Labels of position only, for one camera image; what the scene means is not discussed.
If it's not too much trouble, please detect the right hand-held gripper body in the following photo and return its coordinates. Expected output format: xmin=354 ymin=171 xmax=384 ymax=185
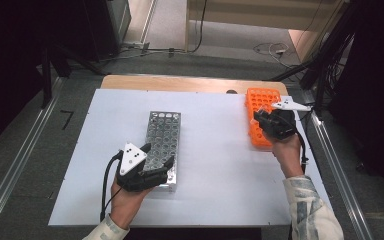
xmin=266 ymin=99 xmax=313 ymax=141

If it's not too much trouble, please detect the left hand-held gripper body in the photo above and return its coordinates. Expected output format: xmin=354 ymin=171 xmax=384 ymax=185
xmin=115 ymin=142 xmax=154 ymax=193

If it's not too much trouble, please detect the orange test tube rack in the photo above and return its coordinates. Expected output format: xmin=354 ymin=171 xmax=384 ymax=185
xmin=245 ymin=87 xmax=283 ymax=148

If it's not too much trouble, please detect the metal test tube rack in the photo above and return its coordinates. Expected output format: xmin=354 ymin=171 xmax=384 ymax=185
xmin=138 ymin=110 xmax=182 ymax=193

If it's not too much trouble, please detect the person's right hand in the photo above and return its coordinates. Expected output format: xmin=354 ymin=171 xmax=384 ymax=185
xmin=271 ymin=132 xmax=305 ymax=180

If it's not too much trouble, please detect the person's left hand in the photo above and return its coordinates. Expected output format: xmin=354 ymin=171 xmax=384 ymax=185
xmin=109 ymin=177 xmax=155 ymax=231

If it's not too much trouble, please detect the white board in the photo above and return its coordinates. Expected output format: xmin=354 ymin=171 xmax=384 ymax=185
xmin=48 ymin=88 xmax=333 ymax=228

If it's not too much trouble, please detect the light wooden furniture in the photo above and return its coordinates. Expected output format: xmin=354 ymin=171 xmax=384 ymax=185
xmin=184 ymin=0 xmax=349 ymax=64

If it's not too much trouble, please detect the grey power strip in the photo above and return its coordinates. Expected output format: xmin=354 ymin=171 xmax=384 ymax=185
xmin=121 ymin=40 xmax=151 ymax=51

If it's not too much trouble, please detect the black metal stand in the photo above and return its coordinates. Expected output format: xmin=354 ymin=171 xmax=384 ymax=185
xmin=39 ymin=43 xmax=108 ymax=109

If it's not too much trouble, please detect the dark cabinet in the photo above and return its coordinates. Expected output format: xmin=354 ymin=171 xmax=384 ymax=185
xmin=79 ymin=0 xmax=133 ymax=63

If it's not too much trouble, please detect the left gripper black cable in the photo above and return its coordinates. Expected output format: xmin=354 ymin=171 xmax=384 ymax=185
xmin=99 ymin=150 xmax=125 ymax=224

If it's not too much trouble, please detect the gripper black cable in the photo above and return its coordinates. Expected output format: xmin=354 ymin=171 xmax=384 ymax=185
xmin=99 ymin=150 xmax=125 ymax=224
xmin=293 ymin=126 xmax=310 ymax=175

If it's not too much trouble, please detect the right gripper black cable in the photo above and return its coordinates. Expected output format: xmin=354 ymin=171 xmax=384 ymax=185
xmin=293 ymin=126 xmax=310 ymax=175

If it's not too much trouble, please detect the white floor cable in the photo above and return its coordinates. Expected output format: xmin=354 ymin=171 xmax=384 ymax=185
xmin=253 ymin=42 xmax=293 ymax=69

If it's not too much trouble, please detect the black stand with cables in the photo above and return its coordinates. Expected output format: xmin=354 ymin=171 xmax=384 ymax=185
xmin=268 ymin=6 xmax=356 ymax=116

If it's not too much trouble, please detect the aluminium rail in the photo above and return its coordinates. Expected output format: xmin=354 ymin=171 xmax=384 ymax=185
xmin=308 ymin=109 xmax=375 ymax=240
xmin=0 ymin=77 xmax=64 ymax=239

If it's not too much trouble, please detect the black hanging cable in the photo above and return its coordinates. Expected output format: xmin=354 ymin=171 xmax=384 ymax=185
xmin=188 ymin=0 xmax=209 ymax=54

